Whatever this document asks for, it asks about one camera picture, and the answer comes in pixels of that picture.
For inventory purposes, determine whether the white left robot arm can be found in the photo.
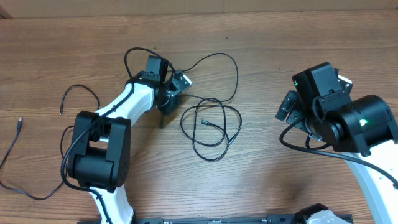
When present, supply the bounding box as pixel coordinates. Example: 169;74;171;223
62;55;192;223

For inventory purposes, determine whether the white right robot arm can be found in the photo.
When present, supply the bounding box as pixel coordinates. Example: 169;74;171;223
275;62;397;223

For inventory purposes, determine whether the black USB cable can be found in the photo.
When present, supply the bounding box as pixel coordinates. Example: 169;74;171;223
159;52;239;129
0;83;101;202
180;97;243;162

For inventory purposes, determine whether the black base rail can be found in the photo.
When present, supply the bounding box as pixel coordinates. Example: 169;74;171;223
77;202;355;224

